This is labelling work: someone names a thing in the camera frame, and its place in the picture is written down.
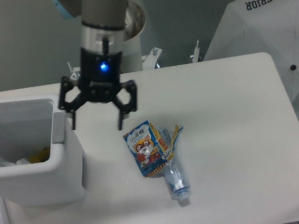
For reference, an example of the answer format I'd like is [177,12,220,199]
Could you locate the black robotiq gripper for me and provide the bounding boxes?
[51,22,142,138]

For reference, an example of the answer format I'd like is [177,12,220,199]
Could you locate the white push-lid trash can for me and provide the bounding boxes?
[0,93,85,206]

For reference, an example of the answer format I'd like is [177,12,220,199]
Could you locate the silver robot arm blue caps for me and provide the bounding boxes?
[52,0,145,130]

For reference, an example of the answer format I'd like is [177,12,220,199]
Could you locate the yellow trash inside can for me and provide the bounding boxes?
[28,147,51,163]

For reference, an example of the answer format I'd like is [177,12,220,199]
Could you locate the white crumpled trash inside can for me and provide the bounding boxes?
[0,158,31,167]

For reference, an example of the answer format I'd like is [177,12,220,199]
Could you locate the blue cartoon snack wrapper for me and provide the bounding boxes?
[123,120,184,178]

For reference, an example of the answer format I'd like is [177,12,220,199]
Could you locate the crushed clear plastic bottle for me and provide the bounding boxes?
[157,125,190,207]

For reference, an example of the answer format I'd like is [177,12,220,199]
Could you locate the white umbrella navy lettering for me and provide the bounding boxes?
[197,0,299,118]

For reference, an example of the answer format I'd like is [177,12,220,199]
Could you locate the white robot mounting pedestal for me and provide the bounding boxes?
[121,1,146,74]

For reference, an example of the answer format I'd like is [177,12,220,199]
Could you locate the white metal base frame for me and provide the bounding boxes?
[67,41,202,81]

